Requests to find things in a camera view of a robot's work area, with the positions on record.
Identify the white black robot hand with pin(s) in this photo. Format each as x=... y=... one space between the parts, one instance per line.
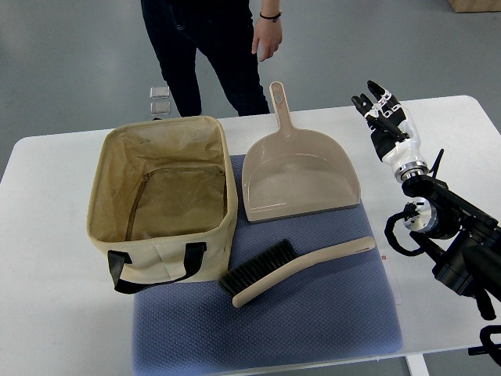
x=393 y=132

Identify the person's bare hand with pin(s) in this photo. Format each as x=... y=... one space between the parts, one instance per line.
x=267 y=38

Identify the pink hand broom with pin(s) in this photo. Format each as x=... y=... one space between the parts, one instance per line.
x=279 y=262

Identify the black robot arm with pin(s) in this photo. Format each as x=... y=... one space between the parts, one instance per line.
x=461 y=239

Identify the yellow canvas bag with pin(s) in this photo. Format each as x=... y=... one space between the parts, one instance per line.
x=163 y=207

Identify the black wristband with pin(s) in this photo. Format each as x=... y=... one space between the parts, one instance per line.
x=273 y=18

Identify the person in dark trousers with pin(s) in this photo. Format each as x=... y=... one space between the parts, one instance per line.
x=223 y=32

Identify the pink dustpan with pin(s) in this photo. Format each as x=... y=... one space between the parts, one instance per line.
x=296 y=171

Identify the upper clear floor plate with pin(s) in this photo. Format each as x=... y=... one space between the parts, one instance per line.
x=159 y=92

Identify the cardboard box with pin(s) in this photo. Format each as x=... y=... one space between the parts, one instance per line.
x=475 y=6

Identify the white table leg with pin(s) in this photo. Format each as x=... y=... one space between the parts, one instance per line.
x=416 y=365

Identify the black table control panel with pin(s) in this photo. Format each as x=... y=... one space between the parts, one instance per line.
x=476 y=351

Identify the blue quilted mat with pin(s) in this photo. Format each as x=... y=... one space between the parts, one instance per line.
x=339 y=309

